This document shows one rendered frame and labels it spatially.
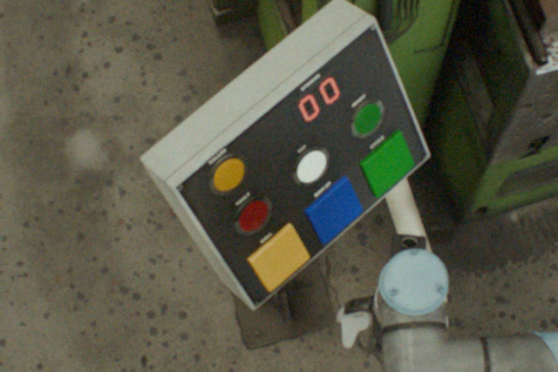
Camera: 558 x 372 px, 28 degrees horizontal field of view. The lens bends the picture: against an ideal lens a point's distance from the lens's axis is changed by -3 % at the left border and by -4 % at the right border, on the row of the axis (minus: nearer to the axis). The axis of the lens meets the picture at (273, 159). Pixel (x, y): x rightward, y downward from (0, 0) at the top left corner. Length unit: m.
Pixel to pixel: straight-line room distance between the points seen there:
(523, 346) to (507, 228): 1.37
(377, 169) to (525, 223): 1.12
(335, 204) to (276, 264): 0.11
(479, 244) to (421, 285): 1.37
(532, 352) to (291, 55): 0.49
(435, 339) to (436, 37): 0.89
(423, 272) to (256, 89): 0.34
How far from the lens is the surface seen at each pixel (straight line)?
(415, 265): 1.28
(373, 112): 1.54
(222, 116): 1.44
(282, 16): 2.42
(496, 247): 2.65
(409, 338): 1.28
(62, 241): 2.66
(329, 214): 1.57
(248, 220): 1.49
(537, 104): 1.94
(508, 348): 1.30
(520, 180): 2.54
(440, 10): 1.97
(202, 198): 1.43
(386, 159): 1.59
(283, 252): 1.55
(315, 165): 1.51
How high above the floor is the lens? 2.53
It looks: 71 degrees down
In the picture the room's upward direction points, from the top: 3 degrees counter-clockwise
